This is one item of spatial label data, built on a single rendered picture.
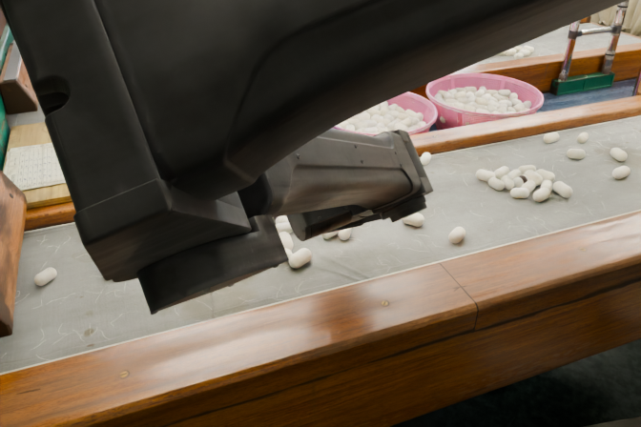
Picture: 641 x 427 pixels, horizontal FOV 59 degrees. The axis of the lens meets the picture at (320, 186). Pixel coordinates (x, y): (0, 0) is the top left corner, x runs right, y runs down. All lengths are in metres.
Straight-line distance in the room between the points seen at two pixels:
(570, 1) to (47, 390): 0.63
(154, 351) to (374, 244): 0.36
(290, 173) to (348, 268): 0.55
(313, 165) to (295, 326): 0.41
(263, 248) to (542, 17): 0.14
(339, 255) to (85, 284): 0.36
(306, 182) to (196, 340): 0.42
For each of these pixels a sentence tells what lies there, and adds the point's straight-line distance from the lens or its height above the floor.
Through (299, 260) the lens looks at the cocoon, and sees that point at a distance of 0.81.
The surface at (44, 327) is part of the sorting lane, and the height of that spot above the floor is 0.74.
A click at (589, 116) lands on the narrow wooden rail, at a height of 0.76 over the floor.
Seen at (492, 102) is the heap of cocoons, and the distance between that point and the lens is 1.42.
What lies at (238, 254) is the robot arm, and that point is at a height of 1.11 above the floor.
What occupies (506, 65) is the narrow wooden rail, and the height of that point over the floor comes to 0.76.
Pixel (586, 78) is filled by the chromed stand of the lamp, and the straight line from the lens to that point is 1.76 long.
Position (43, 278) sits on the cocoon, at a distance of 0.87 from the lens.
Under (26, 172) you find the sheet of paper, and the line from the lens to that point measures 1.10.
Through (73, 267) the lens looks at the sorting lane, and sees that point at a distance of 0.89.
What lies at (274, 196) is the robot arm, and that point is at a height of 1.12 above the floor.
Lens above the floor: 1.25
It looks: 30 degrees down
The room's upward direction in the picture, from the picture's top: straight up
